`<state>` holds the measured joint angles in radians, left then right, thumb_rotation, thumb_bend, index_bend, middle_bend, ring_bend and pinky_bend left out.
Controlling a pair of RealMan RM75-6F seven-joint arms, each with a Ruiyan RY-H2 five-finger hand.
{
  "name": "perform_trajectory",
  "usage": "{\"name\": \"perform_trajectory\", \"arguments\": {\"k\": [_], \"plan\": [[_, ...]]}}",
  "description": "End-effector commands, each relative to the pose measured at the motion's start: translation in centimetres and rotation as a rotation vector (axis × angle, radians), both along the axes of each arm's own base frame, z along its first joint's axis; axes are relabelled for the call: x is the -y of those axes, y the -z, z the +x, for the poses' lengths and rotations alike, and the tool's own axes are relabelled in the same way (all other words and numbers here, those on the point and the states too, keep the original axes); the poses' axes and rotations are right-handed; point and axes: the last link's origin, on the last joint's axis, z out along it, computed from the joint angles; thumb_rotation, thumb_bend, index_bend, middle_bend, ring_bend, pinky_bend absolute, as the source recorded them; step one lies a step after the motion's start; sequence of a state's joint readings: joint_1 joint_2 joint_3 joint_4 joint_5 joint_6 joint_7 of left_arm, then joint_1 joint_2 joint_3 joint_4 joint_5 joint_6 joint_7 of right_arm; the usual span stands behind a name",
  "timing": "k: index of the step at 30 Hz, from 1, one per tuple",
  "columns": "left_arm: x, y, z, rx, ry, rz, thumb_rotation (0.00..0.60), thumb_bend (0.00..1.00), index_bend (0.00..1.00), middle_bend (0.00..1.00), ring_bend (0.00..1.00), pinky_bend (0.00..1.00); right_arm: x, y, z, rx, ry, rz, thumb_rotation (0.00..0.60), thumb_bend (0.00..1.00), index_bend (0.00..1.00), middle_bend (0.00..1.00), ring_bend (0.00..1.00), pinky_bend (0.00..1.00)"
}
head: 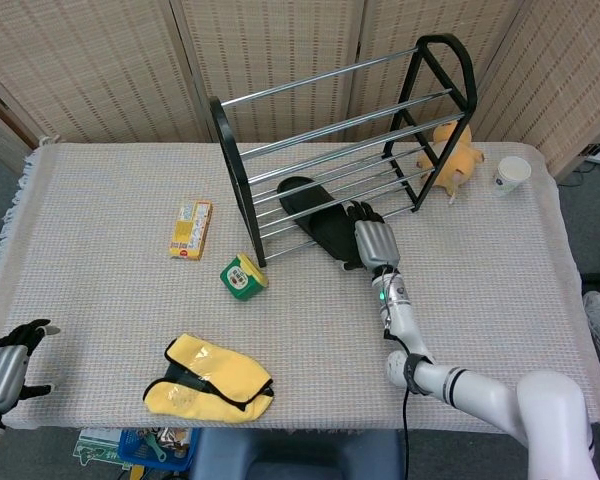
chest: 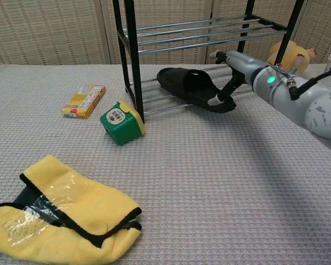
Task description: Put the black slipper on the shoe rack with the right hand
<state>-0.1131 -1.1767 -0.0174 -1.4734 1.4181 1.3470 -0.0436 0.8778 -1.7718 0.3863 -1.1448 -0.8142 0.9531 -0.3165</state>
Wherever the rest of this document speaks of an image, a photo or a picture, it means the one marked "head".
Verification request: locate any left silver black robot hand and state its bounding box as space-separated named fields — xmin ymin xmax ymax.
xmin=0 ymin=319 xmax=61 ymax=414

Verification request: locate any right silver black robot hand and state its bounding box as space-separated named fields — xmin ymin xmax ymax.
xmin=340 ymin=199 xmax=401 ymax=272

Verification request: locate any black chrome shoe rack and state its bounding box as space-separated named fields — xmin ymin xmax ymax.
xmin=208 ymin=33 xmax=477 ymax=269

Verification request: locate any yellow slipper black trim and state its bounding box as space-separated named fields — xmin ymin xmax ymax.
xmin=163 ymin=333 xmax=275 ymax=406
xmin=142 ymin=378 xmax=274 ymax=425

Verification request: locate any yellow plush toy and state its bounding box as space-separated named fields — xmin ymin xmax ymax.
xmin=414 ymin=121 xmax=486 ymax=206

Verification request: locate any green white paper box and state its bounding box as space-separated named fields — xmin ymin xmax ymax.
xmin=73 ymin=429 xmax=124 ymax=470

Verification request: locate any beige woven tablecloth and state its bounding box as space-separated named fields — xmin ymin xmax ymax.
xmin=0 ymin=135 xmax=600 ymax=435

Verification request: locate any green yellow tin canister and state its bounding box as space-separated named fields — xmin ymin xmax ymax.
xmin=219 ymin=252 xmax=270 ymax=302

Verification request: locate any white paper cup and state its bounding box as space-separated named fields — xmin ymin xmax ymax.
xmin=492 ymin=155 xmax=532 ymax=197

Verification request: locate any blue plastic basket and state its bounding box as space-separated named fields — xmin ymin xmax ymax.
xmin=118 ymin=428 xmax=201 ymax=474

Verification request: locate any yellow snack box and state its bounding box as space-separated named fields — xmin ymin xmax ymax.
xmin=168 ymin=199 xmax=214 ymax=262

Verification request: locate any blue padded chair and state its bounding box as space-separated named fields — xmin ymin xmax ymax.
xmin=189 ymin=428 xmax=406 ymax=480

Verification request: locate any beige folding screen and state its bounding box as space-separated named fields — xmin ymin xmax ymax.
xmin=0 ymin=0 xmax=600 ymax=179

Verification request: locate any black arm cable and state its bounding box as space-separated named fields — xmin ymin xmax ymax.
xmin=382 ymin=269 xmax=417 ymax=480

